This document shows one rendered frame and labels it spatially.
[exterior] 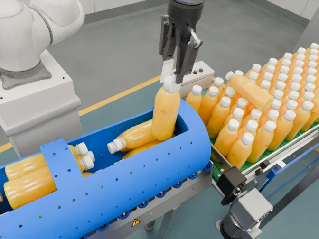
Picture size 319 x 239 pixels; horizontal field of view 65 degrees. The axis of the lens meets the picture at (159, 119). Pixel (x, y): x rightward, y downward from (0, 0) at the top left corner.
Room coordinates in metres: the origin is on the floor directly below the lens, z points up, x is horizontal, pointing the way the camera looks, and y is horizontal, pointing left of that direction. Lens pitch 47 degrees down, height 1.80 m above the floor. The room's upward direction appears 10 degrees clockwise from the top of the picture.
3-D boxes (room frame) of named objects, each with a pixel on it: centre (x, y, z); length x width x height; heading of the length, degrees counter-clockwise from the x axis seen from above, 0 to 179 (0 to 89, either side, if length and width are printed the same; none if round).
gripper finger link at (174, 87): (0.52, -0.03, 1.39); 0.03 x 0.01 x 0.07; 129
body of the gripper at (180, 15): (0.54, -0.01, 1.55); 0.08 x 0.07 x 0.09; 39
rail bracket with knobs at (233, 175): (0.53, -0.31, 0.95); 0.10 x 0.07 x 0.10; 40
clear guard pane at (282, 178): (0.86, -0.81, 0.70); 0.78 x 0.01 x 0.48; 130
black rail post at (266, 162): (0.64, -0.46, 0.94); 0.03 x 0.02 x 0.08; 130
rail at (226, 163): (0.71, -0.21, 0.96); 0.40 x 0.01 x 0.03; 40
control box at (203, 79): (1.01, -0.12, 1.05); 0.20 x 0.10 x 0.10; 130
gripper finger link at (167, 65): (0.56, 0.00, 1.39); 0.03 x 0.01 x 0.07; 129
